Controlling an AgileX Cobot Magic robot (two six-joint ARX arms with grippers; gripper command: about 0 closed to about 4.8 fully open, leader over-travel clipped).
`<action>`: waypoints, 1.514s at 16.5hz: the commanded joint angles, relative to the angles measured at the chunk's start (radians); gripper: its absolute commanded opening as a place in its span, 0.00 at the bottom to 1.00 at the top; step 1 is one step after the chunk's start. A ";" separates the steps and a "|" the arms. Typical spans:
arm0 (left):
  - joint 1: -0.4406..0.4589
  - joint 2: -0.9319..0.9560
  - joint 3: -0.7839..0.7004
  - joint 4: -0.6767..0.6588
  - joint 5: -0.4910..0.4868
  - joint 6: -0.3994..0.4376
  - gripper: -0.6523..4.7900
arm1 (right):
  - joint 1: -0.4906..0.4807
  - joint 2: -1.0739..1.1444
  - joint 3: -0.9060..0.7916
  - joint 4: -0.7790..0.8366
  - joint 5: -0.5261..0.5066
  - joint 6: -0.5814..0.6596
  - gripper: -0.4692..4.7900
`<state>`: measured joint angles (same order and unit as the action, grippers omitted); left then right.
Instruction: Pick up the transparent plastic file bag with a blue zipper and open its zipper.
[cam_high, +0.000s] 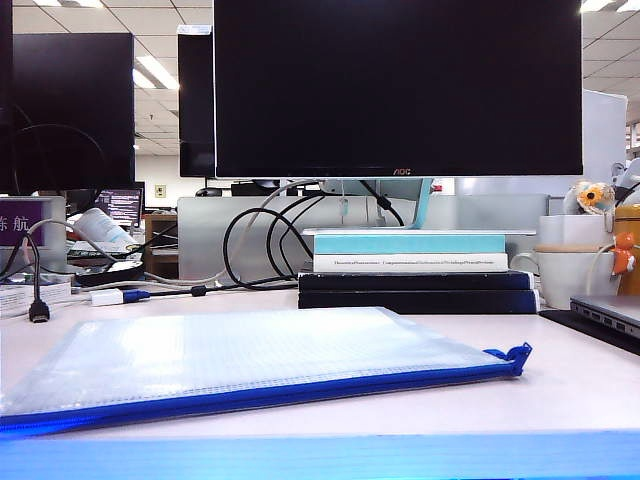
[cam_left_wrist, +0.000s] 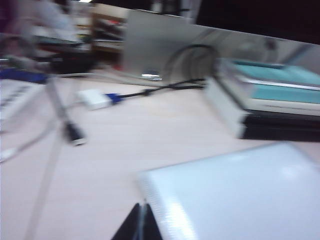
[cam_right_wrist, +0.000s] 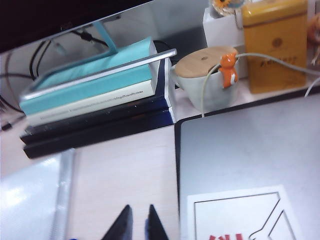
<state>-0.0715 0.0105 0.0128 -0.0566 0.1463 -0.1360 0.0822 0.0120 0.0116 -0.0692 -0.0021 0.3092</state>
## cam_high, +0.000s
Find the transparent file bag blue zipper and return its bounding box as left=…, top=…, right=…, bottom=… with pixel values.
left=0, top=305, right=534, bottom=435

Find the teal book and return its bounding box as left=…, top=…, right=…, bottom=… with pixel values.
left=313, top=234, right=507, bottom=255

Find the white book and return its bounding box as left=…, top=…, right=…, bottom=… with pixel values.
left=312, top=253, right=510, bottom=274

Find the thin black book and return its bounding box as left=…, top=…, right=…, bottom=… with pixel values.
left=298, top=271, right=534, bottom=292

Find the wooden shelf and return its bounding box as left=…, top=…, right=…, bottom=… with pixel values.
left=143, top=213, right=180, bottom=279

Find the AOC monitor with teal stand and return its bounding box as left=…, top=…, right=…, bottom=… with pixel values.
left=213, top=0, right=584, bottom=237

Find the black monitor with white label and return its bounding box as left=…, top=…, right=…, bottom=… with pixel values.
left=177, top=24, right=217, bottom=179

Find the small screen with code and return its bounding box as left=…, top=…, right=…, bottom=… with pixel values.
left=94, top=187, right=146, bottom=229

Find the black round dish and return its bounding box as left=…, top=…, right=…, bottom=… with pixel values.
left=74, top=262, right=146, bottom=287

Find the white tube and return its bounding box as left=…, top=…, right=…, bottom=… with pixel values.
left=72, top=207, right=139, bottom=251

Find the blue board strip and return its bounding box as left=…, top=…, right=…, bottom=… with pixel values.
left=0, top=428, right=640, bottom=480

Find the white adapter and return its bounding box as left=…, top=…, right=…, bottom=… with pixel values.
left=89, top=288, right=124, bottom=306

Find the green printed booklet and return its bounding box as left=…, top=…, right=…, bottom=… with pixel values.
left=67, top=239, right=144, bottom=262

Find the white mug with wooden lid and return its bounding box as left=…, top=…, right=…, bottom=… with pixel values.
left=512, top=243, right=621, bottom=310

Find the white square container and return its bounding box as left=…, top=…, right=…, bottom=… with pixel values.
left=538, top=213, right=617, bottom=247

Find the sunflower plush toy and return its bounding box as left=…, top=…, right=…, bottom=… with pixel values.
left=563, top=179, right=617, bottom=216

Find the purple name sign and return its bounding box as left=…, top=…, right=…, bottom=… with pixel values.
left=0, top=196, right=67, bottom=274

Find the silver laptop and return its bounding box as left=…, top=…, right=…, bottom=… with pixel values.
left=569, top=293, right=640, bottom=341

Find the orange fish toy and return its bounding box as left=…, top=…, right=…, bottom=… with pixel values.
left=610, top=232, right=637, bottom=275

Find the white box with printed text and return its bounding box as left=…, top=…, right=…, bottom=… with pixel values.
left=0, top=282, right=72, bottom=320

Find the yellow jar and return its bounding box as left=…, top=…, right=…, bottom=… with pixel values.
left=613, top=203, right=640, bottom=296

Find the white plush toy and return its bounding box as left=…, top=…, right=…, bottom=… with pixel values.
left=608, top=158, right=640, bottom=206

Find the black looped cable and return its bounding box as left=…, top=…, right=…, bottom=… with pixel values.
left=223, top=207, right=314, bottom=289
left=266, top=193, right=326, bottom=279

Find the long grey cable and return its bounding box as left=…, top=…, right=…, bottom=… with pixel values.
left=69, top=178, right=326, bottom=290

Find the black cable with ferrite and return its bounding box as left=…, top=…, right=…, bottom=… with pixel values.
left=358, top=178, right=406, bottom=229

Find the black cable with blue plug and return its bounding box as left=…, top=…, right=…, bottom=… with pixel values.
left=121, top=277, right=301, bottom=304

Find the white cable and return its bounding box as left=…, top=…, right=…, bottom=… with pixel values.
left=23, top=217, right=121, bottom=266

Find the black HDMI cable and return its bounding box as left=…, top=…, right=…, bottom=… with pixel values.
left=9, top=230, right=51, bottom=325

